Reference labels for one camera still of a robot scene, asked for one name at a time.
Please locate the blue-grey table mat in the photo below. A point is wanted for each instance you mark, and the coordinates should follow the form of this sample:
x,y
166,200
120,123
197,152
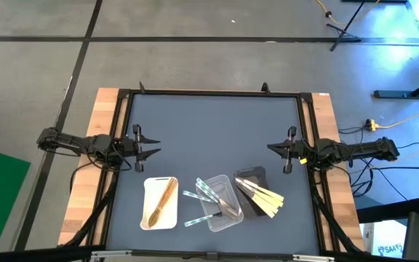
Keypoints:
x,y
213,145

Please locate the black desk beam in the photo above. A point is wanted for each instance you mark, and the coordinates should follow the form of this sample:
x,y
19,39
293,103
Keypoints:
x,y
387,211

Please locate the black aluminium table frame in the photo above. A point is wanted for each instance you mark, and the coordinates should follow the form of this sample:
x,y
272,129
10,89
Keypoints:
x,y
209,92

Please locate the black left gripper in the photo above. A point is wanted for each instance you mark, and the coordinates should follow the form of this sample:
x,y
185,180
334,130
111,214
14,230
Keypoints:
x,y
136,147

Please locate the silver aluminium bracket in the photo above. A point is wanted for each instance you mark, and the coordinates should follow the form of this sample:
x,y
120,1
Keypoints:
x,y
313,258
111,254

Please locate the black tripod stand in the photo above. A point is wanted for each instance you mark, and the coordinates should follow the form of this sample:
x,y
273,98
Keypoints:
x,y
342,33

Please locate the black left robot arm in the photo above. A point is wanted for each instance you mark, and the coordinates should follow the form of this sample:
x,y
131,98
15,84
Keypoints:
x,y
67,140

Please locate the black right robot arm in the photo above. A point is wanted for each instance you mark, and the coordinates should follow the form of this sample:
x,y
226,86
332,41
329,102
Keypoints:
x,y
362,149

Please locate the white printed carton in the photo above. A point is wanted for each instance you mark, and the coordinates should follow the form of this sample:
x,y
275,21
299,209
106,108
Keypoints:
x,y
387,242

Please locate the white plastic bin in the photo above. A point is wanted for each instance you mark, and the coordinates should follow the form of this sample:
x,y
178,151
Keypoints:
x,y
147,189

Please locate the slim gold cutlery piece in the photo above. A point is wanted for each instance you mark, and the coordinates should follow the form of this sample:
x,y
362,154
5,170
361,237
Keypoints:
x,y
166,199
173,183
161,205

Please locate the small yellow tag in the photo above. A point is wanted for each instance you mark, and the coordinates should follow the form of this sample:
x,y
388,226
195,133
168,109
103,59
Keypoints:
x,y
303,160

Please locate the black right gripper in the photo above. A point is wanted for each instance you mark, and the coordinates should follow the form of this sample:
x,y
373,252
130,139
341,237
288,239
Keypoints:
x,y
291,149

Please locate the clear plastic bin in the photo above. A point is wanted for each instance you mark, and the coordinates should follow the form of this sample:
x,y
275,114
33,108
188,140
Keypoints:
x,y
227,183

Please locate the black plastic bin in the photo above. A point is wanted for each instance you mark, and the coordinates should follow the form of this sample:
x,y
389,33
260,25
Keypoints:
x,y
253,174

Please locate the black desk leg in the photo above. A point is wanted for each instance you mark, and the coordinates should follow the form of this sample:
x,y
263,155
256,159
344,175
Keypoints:
x,y
395,94

